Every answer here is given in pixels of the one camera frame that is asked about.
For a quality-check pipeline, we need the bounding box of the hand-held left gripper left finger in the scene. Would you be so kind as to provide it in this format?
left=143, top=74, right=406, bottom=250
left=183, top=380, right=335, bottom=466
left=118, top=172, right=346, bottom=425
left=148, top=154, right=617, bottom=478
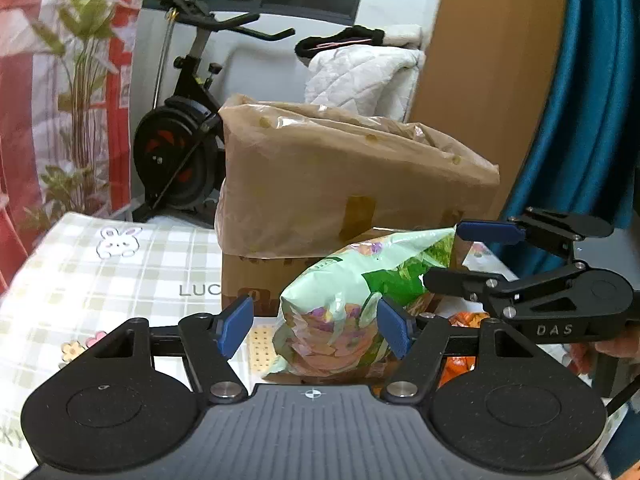
left=62, top=296, right=255, bottom=404

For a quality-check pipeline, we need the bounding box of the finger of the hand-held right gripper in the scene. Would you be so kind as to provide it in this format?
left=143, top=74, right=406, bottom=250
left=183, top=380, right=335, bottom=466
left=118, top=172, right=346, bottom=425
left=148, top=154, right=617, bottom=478
left=424, top=261, right=588, bottom=318
left=457, top=207, right=615, bottom=261

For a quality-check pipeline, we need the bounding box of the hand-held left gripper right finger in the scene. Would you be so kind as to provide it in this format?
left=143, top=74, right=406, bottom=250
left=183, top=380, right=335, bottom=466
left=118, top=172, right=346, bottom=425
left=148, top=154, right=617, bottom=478
left=377, top=299, right=566, bottom=404

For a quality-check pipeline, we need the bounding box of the orange snack packet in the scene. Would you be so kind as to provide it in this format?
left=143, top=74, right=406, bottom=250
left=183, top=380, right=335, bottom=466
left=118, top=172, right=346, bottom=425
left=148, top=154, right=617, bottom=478
left=440, top=311, right=490, bottom=386

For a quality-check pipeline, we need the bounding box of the green snack bag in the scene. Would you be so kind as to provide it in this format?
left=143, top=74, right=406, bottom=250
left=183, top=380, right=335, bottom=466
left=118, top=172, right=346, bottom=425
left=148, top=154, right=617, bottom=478
left=262, top=227, right=457, bottom=381

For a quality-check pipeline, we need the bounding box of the plastic-lined cardboard box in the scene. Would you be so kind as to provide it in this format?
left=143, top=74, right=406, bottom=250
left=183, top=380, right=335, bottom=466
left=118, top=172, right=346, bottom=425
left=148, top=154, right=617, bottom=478
left=214, top=94, right=501, bottom=318

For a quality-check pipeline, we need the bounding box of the person's right hand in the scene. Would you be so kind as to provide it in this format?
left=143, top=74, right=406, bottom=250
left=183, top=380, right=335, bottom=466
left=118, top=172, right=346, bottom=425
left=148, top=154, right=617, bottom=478
left=570, top=334, right=640, bottom=376

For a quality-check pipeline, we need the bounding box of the checked tablecloth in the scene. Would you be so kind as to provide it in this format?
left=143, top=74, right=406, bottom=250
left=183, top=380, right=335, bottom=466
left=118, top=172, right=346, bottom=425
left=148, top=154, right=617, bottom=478
left=0, top=212, right=640, bottom=480

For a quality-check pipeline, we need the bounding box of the wooden panel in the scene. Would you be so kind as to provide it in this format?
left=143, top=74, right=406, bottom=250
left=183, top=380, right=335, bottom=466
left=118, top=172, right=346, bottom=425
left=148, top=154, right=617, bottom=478
left=407, top=0, right=576, bottom=221

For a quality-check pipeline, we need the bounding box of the teal curtain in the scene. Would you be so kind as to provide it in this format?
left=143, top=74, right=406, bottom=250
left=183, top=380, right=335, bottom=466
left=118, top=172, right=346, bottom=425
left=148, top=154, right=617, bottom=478
left=500, top=0, right=640, bottom=281

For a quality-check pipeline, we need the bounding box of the black exercise bike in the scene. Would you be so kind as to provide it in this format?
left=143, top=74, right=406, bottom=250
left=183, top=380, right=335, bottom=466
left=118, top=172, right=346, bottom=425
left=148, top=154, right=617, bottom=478
left=132, top=0, right=297, bottom=224

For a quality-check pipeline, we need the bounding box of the white quilted blanket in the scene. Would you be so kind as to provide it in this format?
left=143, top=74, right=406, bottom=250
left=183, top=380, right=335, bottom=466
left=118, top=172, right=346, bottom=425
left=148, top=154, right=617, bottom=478
left=305, top=42, right=426, bottom=122

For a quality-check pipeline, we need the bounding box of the white fleece blanket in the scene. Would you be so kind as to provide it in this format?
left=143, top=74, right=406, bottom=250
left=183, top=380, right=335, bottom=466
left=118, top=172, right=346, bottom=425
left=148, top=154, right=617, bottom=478
left=384, top=24, right=425, bottom=50

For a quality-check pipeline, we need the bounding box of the black knitted garment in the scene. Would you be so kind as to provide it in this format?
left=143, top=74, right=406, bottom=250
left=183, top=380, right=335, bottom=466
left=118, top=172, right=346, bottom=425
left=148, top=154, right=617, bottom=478
left=295, top=25, right=386, bottom=61

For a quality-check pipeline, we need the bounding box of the red printed wall cloth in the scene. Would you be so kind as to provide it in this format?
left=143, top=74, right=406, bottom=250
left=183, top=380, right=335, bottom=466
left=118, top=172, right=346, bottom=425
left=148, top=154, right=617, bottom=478
left=0, top=0, right=151, bottom=293

